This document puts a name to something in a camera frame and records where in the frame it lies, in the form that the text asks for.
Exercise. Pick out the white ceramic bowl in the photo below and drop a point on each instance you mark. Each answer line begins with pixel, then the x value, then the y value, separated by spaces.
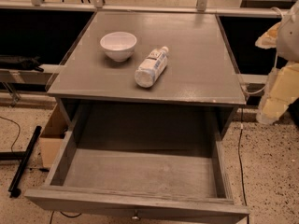
pixel 118 46

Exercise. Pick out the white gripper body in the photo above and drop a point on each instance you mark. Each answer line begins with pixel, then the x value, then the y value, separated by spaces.
pixel 290 39

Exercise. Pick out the cardboard box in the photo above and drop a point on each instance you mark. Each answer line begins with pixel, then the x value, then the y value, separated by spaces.
pixel 52 137

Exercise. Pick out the open grey top drawer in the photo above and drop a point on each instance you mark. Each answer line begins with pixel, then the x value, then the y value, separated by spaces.
pixel 164 161

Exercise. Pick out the metal drawer knob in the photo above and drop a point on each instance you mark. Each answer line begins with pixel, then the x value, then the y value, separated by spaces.
pixel 135 216

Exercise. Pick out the black metal stand base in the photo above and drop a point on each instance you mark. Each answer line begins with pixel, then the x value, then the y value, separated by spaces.
pixel 22 157

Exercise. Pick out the grey wooden cabinet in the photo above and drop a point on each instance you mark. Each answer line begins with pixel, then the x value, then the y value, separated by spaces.
pixel 199 71

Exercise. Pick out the blue white plastic bottle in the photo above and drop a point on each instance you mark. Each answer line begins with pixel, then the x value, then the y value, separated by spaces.
pixel 150 69

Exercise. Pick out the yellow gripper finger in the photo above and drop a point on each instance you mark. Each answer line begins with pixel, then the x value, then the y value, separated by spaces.
pixel 281 90
pixel 268 40

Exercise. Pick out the black cloth on rail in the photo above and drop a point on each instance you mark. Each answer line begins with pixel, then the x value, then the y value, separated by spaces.
pixel 20 63

